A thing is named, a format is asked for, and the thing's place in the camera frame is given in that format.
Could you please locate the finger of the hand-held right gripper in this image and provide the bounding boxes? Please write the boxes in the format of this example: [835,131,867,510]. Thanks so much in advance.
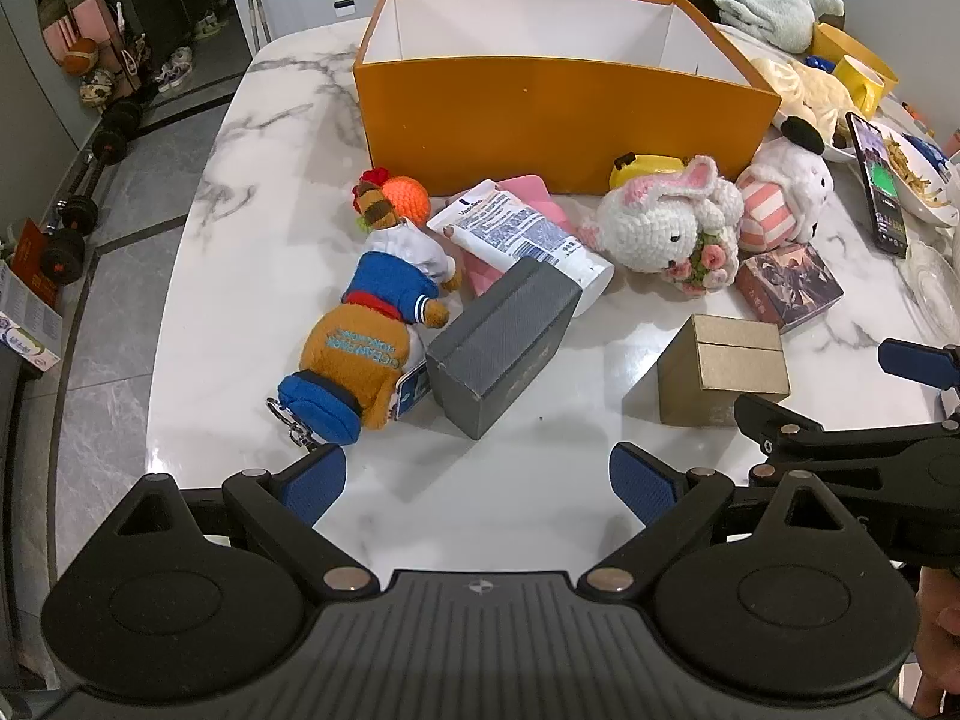
[733,392,960,482]
[877,339,960,392]

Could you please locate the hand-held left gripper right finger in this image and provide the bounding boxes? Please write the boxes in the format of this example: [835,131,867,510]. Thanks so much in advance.
[576,441,850,601]

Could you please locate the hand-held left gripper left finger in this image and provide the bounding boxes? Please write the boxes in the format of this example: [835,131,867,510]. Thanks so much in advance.
[116,442,380,601]

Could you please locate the gold cardboard box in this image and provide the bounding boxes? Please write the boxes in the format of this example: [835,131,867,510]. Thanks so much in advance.
[658,313,792,428]

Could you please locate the small dark printed card box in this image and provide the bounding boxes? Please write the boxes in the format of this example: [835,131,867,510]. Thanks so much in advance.
[735,242,846,335]

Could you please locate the brown bear plush blue outfit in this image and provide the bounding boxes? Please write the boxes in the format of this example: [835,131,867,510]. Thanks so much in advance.
[266,195,466,452]

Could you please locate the grey textured box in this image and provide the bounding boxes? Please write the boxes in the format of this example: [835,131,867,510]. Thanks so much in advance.
[424,256,584,442]

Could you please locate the white plush with black beret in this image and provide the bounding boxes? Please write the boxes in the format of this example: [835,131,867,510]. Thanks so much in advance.
[735,114,835,253]

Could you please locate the white crochet rabbit with bouquet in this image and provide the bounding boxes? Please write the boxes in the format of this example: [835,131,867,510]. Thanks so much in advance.
[577,155,745,296]

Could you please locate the white lotion tube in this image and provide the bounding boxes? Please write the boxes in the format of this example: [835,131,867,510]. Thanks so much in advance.
[426,178,616,316]

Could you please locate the orange crochet fruit red flower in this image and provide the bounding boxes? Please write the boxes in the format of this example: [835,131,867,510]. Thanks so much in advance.
[352,169,432,235]

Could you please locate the orange cardboard box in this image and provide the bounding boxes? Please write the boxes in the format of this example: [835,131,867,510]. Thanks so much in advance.
[352,0,782,196]

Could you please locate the person's right hand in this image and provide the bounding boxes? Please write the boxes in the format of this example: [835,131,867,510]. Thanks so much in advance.
[911,562,960,718]

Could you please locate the clear glass dish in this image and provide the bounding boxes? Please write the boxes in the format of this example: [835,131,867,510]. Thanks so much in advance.
[896,244,960,340]

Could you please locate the white bowl with food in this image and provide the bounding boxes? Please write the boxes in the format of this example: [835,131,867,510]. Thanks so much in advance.
[874,127,960,230]

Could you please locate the black smartphone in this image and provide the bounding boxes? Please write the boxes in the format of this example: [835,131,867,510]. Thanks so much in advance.
[845,111,910,257]

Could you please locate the french fries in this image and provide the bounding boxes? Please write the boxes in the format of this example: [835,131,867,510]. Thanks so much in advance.
[883,131,953,207]

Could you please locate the yellow mug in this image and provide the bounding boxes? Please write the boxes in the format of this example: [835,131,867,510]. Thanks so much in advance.
[832,54,890,118]

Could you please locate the cream plush cloth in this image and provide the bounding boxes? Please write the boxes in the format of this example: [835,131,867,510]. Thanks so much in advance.
[750,56,857,145]

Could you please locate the pink foam pad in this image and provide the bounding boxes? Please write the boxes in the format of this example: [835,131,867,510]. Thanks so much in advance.
[461,174,578,298]

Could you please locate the yellow tape measure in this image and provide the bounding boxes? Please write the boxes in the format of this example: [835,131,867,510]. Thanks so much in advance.
[609,152,687,192]

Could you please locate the yellow bowl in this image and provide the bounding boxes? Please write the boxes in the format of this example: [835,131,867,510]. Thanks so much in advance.
[812,21,899,91]

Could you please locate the white toothpaste carton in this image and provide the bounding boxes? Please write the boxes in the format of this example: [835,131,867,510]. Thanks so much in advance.
[0,307,65,374]

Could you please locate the black dumbbell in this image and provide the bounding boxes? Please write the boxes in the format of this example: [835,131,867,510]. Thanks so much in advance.
[88,97,145,160]
[39,195,102,287]

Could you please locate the red cardboard box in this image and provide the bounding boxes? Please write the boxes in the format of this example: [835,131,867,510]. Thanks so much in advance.
[10,217,62,310]

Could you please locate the pair of sneakers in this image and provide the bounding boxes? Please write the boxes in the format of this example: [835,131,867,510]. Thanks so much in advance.
[154,45,197,92]

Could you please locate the patterned ball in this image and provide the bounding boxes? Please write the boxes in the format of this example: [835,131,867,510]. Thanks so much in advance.
[79,67,118,110]

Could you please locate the orange basketball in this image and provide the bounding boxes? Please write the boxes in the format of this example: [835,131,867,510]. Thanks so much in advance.
[61,37,101,77]

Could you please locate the pink bag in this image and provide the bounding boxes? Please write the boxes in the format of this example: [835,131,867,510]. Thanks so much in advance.
[41,0,113,65]

